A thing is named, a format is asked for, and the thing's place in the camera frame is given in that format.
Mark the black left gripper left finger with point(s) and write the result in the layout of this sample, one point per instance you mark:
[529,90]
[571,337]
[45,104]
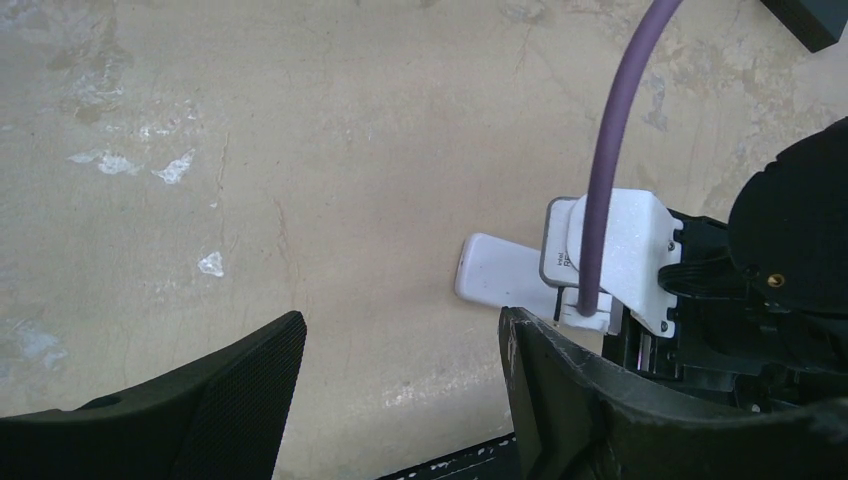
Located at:
[219,417]

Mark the black flat box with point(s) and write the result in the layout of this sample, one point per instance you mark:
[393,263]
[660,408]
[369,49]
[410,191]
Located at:
[817,24]

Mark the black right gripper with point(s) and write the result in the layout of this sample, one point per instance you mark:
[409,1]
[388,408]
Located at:
[745,353]

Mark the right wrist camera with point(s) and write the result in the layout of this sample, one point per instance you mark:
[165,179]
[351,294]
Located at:
[640,240]

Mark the white remote control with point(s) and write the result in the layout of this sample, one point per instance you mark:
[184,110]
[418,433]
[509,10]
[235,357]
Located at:
[498,273]

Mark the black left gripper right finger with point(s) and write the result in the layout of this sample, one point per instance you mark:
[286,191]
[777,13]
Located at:
[577,415]

